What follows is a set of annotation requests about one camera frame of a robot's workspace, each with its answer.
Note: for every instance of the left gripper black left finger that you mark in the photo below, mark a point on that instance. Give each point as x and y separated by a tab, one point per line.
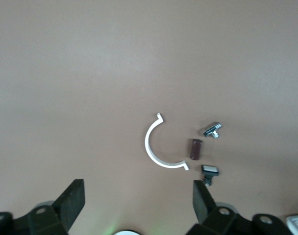
70	203

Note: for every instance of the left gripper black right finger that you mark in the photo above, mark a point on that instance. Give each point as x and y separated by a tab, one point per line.
203	205

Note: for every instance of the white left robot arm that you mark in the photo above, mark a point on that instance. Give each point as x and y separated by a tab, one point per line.
128	233

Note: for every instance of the black button with white cap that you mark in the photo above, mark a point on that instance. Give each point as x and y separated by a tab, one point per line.
210	169

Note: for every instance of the small brown block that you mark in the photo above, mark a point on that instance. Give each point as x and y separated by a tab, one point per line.
195	148

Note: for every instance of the metal T bolt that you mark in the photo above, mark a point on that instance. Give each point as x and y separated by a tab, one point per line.
211	129

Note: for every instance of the brown paper table cover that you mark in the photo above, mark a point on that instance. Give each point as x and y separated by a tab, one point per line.
90	73

